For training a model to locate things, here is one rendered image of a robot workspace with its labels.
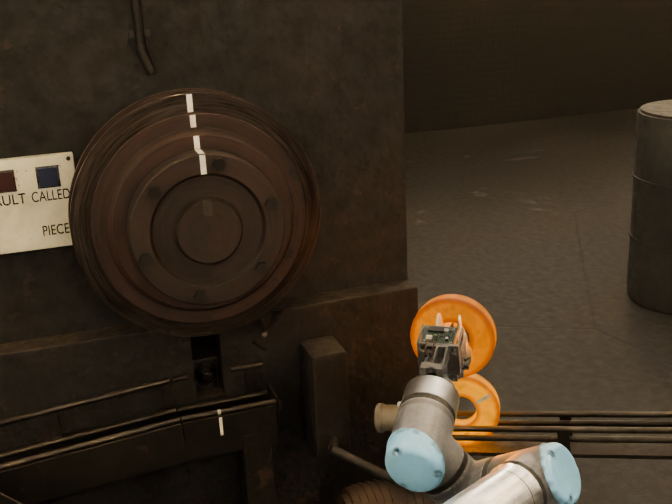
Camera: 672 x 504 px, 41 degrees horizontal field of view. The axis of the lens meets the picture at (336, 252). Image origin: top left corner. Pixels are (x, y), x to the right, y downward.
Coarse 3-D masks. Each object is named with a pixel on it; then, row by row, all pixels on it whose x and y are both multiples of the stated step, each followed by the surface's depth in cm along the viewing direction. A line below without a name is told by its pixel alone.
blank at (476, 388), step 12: (456, 384) 175; (468, 384) 174; (480, 384) 174; (468, 396) 175; (480, 396) 175; (492, 396) 174; (480, 408) 175; (492, 408) 175; (456, 420) 180; (468, 420) 179; (480, 420) 176; (492, 420) 176; (456, 432) 178; (468, 432) 177; (480, 432) 177; (492, 432) 177; (468, 444) 178
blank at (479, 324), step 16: (432, 304) 160; (448, 304) 159; (464, 304) 158; (480, 304) 160; (416, 320) 162; (432, 320) 161; (448, 320) 160; (464, 320) 159; (480, 320) 158; (416, 336) 163; (480, 336) 159; (496, 336) 161; (416, 352) 164; (480, 352) 160; (480, 368) 161
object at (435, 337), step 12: (420, 336) 150; (432, 336) 149; (444, 336) 148; (456, 336) 150; (420, 348) 149; (432, 348) 147; (444, 348) 147; (456, 348) 146; (420, 360) 150; (432, 360) 144; (444, 360) 144; (456, 360) 148; (420, 372) 144; (432, 372) 145; (444, 372) 144; (456, 372) 149
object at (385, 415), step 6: (378, 408) 182; (384, 408) 182; (390, 408) 182; (396, 408) 181; (378, 414) 181; (384, 414) 181; (390, 414) 181; (396, 414) 180; (378, 420) 181; (384, 420) 181; (390, 420) 180; (378, 426) 181; (384, 426) 181; (390, 426) 181; (378, 432) 183
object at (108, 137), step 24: (168, 96) 159; (192, 96) 160; (216, 96) 162; (120, 120) 157; (144, 120) 159; (264, 120) 166; (96, 144) 157; (120, 144) 159; (288, 144) 168; (96, 168) 158; (312, 168) 171; (312, 192) 173; (72, 216) 159; (312, 216) 174; (72, 240) 161; (312, 240) 175; (96, 264) 163; (96, 288) 164; (288, 288) 177; (120, 312) 167; (144, 312) 169; (264, 312) 176; (192, 336) 173
